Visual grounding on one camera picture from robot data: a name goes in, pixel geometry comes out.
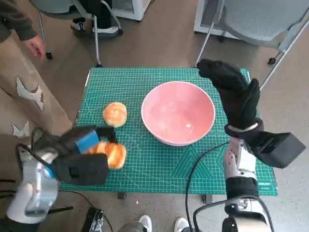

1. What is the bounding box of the long toy bread loaf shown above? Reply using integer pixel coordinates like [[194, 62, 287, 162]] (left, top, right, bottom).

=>
[[85, 142, 127, 169]]

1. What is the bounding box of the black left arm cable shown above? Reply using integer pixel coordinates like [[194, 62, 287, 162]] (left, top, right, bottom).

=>
[[15, 143, 53, 167]]

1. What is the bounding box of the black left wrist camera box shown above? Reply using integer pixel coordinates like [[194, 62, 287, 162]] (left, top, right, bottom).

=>
[[52, 153, 109, 186]]

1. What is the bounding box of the round toy bread bun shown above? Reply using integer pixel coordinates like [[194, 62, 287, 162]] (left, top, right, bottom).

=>
[[103, 101, 127, 128]]

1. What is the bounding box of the person's hand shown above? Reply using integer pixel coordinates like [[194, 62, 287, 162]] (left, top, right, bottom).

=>
[[25, 35, 46, 58]]

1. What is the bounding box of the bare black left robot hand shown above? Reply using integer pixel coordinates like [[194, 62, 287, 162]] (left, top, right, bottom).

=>
[[59, 126, 118, 157]]

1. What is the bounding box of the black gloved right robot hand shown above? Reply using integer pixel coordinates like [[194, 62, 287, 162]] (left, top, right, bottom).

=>
[[197, 58, 261, 129]]

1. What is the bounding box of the white vented cabinet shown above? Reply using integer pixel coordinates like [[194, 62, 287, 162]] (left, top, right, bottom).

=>
[[194, 0, 239, 38]]

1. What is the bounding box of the pink bowl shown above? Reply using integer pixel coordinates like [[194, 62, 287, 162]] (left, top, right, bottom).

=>
[[141, 81, 216, 147]]

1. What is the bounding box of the seated person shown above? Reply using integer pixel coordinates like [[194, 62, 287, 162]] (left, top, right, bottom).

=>
[[70, 0, 120, 34]]

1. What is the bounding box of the grey mesh office chair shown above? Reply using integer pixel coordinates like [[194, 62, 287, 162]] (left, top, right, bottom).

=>
[[194, 0, 309, 91]]

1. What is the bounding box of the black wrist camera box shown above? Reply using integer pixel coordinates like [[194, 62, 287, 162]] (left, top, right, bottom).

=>
[[250, 130, 307, 169], [52, 153, 109, 186]]

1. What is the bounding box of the white shoe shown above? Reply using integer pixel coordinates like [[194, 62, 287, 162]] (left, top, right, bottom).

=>
[[139, 215, 153, 232], [174, 217, 190, 232]]

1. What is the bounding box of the standing person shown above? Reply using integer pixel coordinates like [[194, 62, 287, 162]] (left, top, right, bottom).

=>
[[0, 0, 73, 140]]

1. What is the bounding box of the looped black right arm cable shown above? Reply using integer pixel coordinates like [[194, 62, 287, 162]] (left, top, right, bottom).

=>
[[193, 200, 229, 232]]

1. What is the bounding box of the green cutting mat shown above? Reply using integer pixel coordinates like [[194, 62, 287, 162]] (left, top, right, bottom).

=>
[[59, 67, 279, 196]]

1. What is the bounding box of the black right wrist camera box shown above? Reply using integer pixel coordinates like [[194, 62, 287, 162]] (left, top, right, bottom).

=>
[[250, 130, 307, 169]]

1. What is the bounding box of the long black right arm cable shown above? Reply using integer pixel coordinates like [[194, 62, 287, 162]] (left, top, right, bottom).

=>
[[185, 142, 229, 232]]

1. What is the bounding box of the black floor device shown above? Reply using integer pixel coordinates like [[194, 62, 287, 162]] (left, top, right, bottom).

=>
[[83, 206, 105, 232]]

